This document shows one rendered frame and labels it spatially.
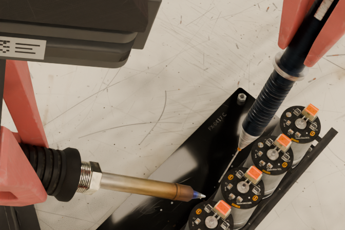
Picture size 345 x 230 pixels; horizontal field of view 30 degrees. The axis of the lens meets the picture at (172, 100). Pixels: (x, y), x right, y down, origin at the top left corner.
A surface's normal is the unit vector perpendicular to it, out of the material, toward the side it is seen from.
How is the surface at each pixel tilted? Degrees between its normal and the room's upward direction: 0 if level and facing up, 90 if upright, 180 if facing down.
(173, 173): 0
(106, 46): 90
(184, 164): 0
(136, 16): 90
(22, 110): 87
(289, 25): 92
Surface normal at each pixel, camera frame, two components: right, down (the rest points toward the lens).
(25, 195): 0.11, 0.94
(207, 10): 0.10, -0.47
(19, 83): 0.03, 0.85
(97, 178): 0.48, 0.07
